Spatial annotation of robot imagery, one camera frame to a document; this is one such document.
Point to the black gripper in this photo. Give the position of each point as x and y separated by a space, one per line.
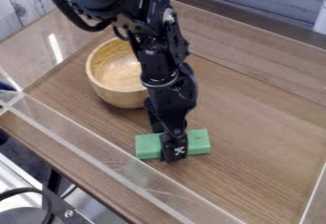
173 98

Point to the green rectangular block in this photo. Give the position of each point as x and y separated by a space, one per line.
149 149

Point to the brown wooden bowl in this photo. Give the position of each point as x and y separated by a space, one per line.
113 69

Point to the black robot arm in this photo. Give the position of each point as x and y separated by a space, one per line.
146 23

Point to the black metal table leg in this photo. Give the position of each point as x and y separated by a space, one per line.
54 182

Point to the clear acrylic front wall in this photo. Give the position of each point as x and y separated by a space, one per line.
134 189

